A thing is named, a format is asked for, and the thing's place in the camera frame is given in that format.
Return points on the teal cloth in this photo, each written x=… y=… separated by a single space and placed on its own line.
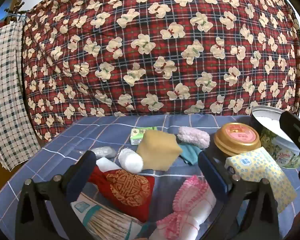
x=190 y=153

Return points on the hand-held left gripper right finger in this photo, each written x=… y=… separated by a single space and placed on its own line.
x=210 y=170

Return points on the gold lidded jar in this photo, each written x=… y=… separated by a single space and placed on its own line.
x=236 y=135

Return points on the round cookie tin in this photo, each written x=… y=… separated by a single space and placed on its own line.
x=285 y=155

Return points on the pink frilled white cloth bundle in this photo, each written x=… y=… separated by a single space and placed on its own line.
x=192 y=200

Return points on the red gold embroidered pouch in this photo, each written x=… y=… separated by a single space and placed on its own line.
x=130 y=190

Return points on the yellow sponge block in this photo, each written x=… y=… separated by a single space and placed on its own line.
x=157 y=150

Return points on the cotton swabs pack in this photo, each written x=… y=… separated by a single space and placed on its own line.
x=107 y=222

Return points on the green white checked cloth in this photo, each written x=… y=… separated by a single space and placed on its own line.
x=7 y=92

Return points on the red plaid bear blanket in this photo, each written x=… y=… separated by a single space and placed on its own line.
x=150 y=55

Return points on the yellow dotted tissue pack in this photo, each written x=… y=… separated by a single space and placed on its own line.
x=262 y=170

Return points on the wooden coat rack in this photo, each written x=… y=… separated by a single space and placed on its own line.
x=16 y=5

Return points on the white cotton pad roll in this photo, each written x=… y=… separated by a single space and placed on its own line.
x=131 y=161

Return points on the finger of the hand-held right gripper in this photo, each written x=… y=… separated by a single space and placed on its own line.
x=297 y=131

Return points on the blue plaid bed sheet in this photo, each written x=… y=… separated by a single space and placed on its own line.
x=65 y=140

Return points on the small green tissue packet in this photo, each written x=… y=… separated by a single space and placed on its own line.
x=137 y=136

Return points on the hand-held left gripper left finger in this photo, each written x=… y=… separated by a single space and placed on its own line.
x=82 y=170

